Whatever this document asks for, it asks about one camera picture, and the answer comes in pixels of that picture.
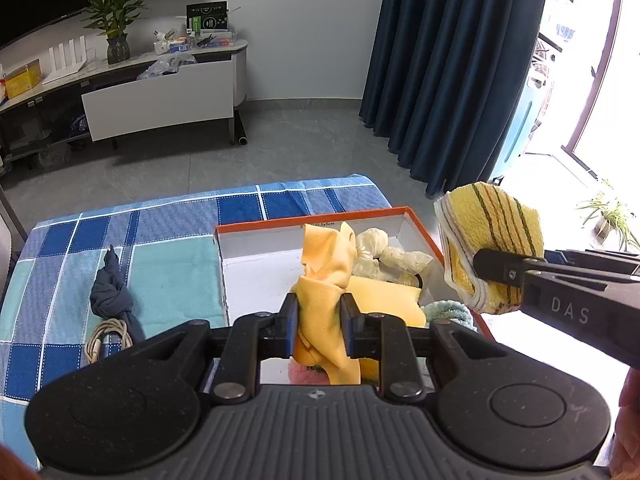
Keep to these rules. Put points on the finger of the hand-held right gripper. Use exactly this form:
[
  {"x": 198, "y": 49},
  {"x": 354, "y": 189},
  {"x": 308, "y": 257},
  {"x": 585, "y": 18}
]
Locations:
[
  {"x": 600, "y": 262},
  {"x": 500, "y": 265}
]

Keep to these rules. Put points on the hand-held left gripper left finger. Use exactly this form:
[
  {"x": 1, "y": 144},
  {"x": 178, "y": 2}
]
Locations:
[{"x": 290, "y": 324}]

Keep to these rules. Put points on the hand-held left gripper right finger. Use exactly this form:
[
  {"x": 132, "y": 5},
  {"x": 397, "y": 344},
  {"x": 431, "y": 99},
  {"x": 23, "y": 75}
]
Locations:
[{"x": 350, "y": 327}]

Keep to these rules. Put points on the yellow striped towel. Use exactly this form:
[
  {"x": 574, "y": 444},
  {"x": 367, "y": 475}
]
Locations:
[{"x": 500, "y": 215}]

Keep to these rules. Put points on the pink fluffy sock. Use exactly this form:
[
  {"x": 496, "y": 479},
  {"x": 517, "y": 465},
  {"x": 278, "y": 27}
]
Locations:
[{"x": 302, "y": 374}]

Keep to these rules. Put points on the orange rimmed cardboard box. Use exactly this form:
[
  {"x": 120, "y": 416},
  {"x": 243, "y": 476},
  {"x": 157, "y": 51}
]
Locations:
[{"x": 250, "y": 280}]

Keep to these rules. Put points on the yellow cloth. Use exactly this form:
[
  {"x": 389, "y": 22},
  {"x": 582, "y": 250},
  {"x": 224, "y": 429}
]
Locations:
[{"x": 325, "y": 270}]

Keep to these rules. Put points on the light blue fluffy sock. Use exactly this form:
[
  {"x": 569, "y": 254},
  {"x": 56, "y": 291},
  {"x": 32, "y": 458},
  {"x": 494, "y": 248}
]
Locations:
[{"x": 447, "y": 312}]

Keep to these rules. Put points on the person's right hand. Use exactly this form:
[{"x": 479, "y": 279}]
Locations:
[{"x": 629, "y": 420}]

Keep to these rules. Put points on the balcony spider plant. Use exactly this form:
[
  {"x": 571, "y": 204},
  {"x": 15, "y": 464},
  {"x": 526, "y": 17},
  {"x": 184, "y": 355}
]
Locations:
[{"x": 607, "y": 212}]

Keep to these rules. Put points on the pale yellow scrunchie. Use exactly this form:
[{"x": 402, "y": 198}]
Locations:
[{"x": 370, "y": 250}]

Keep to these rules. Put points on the light blue appliance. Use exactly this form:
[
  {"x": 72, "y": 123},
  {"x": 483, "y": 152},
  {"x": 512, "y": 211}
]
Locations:
[{"x": 525, "y": 125}]

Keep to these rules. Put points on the blue plaid blanket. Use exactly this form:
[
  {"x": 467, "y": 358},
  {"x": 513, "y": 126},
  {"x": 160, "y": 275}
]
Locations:
[{"x": 165, "y": 230}]

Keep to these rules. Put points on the dark grey cloth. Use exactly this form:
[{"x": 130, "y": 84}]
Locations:
[{"x": 112, "y": 295}]

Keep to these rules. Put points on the black roll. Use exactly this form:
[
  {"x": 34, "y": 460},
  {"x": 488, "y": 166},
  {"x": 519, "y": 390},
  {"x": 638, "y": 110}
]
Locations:
[{"x": 241, "y": 130}]

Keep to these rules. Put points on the dark blue curtain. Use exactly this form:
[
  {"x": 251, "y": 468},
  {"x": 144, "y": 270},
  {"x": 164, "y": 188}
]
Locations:
[{"x": 450, "y": 60}]

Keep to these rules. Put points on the white open drawer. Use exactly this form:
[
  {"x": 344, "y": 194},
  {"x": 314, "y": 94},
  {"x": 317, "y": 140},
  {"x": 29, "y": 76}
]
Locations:
[{"x": 160, "y": 105}]

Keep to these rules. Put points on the clear plastic bag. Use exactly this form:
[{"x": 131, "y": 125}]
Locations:
[{"x": 165, "y": 66}]

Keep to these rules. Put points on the green and black box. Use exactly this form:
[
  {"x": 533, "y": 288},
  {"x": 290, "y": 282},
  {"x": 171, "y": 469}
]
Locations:
[{"x": 207, "y": 16}]

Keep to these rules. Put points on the long television cabinet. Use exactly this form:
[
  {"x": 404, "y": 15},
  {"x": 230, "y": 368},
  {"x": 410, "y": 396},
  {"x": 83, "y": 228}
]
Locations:
[{"x": 40, "y": 110}]

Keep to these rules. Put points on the white router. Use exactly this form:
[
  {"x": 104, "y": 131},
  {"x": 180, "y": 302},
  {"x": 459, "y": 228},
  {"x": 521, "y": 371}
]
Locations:
[{"x": 67, "y": 62}]

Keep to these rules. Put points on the potted bamboo plant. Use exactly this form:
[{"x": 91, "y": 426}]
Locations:
[{"x": 115, "y": 15}]

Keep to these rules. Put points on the yellow cardboard box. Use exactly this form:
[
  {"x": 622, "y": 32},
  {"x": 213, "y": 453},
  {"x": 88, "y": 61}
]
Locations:
[{"x": 22, "y": 80}]

